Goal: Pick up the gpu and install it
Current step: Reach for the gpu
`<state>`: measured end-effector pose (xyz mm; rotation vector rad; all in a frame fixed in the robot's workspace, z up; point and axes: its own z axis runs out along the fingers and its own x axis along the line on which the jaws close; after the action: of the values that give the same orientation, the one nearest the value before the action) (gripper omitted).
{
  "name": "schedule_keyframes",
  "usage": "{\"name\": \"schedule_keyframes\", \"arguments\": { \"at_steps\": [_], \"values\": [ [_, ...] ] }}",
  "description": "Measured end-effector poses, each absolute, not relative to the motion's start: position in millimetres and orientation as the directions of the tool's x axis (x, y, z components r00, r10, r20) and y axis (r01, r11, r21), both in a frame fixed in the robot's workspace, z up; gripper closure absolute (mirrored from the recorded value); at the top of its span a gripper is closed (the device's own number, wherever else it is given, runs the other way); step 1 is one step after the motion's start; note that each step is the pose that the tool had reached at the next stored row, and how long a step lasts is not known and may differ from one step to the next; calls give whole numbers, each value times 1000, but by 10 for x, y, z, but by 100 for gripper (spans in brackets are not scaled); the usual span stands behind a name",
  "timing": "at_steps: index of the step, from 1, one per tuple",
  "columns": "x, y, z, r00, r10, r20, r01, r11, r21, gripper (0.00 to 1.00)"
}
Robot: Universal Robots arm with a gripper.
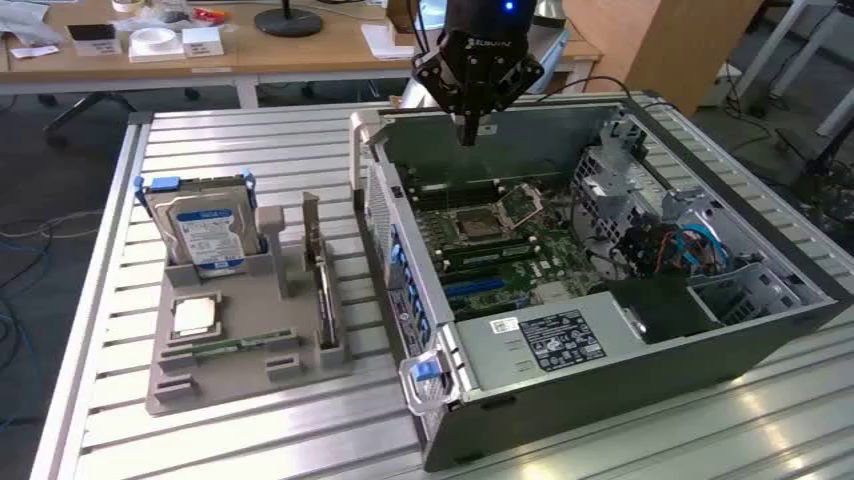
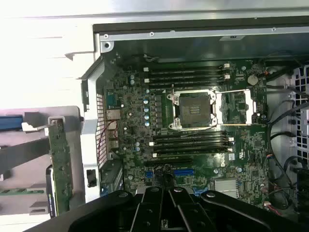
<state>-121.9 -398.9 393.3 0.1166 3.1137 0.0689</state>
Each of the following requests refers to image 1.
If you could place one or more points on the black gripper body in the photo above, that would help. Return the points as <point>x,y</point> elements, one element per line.
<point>488,55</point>

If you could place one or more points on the low-profile Nvidia graphics card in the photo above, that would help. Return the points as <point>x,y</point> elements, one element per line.
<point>326,310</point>

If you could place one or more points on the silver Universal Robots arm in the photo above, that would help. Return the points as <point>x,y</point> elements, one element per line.
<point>416,95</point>

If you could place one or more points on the white paper stack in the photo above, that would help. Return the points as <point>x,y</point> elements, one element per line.
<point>384,42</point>

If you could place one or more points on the brown cardboard box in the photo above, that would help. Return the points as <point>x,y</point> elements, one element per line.
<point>401,20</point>

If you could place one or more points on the black round lamp base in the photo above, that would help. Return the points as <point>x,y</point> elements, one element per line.
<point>288,25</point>

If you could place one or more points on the wooden cabinet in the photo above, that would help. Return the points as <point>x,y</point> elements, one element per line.
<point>681,50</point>

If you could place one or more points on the metal socket cover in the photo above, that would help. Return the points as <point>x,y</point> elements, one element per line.
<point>535,200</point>

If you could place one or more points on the metal drive cage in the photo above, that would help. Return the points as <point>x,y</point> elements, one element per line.
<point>615,200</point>

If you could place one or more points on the CPU socket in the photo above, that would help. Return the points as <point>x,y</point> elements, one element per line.
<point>477,222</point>

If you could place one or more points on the blue slot clip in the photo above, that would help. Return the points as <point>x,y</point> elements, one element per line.
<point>424,336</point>
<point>417,312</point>
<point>398,247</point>
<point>409,290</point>

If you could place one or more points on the white box with label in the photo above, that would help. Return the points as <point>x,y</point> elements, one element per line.
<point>202,42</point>

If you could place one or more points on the small red item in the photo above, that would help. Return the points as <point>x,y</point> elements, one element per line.
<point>209,16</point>

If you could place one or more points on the dark RAM stick with label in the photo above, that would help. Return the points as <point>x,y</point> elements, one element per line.
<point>488,256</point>

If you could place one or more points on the green motherboard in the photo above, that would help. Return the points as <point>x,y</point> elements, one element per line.
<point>555,260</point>

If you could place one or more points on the black item in clear bag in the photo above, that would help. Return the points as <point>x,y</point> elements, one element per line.
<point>170,16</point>

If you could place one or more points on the flat white box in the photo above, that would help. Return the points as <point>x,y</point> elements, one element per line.
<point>157,56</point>

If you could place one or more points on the white tape roll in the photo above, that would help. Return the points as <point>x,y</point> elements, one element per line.
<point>153,37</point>

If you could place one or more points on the hard disk with blue label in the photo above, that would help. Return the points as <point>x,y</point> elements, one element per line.
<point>208,235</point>

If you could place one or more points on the beige tape roll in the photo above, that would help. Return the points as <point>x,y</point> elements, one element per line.
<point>126,5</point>

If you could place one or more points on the black and white box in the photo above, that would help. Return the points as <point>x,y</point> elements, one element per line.
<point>95,40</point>

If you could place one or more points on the black plastic air shroud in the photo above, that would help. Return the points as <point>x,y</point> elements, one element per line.
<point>661,310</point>

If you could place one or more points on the black office chair base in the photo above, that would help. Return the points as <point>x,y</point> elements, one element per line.
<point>87,112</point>

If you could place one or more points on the grey parts rack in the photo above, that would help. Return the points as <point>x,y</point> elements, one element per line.
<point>254,310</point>

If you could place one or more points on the wooden desk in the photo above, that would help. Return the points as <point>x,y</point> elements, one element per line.
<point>67,67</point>

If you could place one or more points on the metal disk bay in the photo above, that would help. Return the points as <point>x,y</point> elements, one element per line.
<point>755,295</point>

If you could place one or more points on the grey power supply unit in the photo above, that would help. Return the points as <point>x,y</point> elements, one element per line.
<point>494,355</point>

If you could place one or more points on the blue case latch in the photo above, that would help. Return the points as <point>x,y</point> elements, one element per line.
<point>428,372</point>

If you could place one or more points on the white card with red print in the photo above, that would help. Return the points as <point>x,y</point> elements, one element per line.
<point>34,51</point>

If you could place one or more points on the silver CPU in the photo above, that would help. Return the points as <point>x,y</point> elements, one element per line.
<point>196,317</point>

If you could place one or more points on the crumpled clear plastic bag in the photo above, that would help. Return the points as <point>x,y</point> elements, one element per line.
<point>27,25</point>

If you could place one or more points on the bare green RAM stick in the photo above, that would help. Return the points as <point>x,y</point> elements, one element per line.
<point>228,345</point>

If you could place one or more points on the open black PC case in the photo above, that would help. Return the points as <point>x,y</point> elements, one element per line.
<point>601,380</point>

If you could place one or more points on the white table leg frame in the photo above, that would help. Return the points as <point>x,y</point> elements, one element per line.
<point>765,50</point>

